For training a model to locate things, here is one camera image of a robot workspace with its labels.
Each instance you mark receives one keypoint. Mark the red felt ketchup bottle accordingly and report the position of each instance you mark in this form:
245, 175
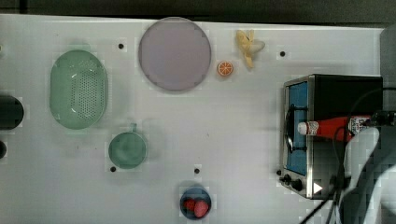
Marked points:
340, 129

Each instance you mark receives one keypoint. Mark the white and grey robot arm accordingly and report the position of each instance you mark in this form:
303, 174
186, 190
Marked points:
369, 155

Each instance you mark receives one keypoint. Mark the silver toaster oven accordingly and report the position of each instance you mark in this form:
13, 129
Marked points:
310, 162

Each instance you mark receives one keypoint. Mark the orange slice toy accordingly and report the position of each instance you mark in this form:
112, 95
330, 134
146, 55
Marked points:
224, 68

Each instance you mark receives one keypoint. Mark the purple round plate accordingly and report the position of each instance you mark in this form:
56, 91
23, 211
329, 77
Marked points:
175, 54

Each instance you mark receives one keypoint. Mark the green mug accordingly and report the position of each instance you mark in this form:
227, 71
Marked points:
129, 149

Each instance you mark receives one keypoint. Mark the blue bowl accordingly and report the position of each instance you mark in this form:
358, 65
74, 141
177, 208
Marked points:
198, 194

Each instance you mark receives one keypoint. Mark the peeled banana toy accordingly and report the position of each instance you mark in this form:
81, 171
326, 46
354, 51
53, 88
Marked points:
248, 45

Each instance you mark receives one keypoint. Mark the red strawberry toy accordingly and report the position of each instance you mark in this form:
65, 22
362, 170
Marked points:
189, 204

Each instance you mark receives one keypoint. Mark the pink strawberry toy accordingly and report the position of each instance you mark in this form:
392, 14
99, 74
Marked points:
200, 208

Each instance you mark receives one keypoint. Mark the green perforated colander basket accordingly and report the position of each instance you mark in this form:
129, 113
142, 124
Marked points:
78, 89

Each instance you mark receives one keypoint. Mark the black cylinder at table edge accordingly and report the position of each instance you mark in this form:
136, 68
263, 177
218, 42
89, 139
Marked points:
11, 112

